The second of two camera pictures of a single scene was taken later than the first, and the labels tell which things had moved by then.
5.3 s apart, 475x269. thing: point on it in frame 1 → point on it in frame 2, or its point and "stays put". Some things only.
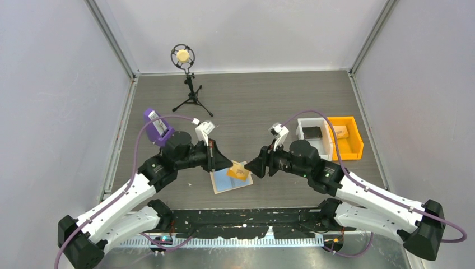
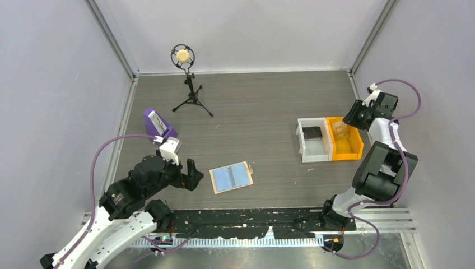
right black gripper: [258, 166] → [351, 117]
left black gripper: [215, 159] → [189, 181]
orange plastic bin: [350, 148] stays put
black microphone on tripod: [182, 56] stays put
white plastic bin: [325, 143] stays put
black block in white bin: [312, 132] stays put
